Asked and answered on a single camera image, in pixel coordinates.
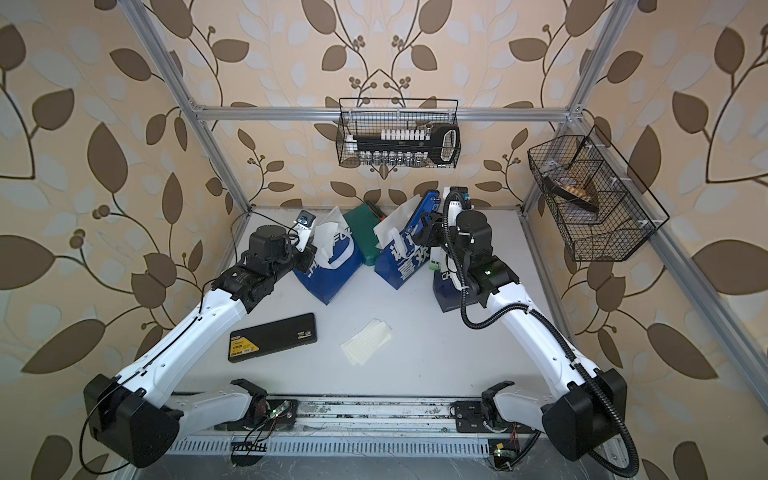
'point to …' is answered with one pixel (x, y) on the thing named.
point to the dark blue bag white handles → (447, 295)
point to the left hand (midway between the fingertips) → (302, 233)
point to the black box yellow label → (273, 336)
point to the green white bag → (438, 259)
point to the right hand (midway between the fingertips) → (425, 213)
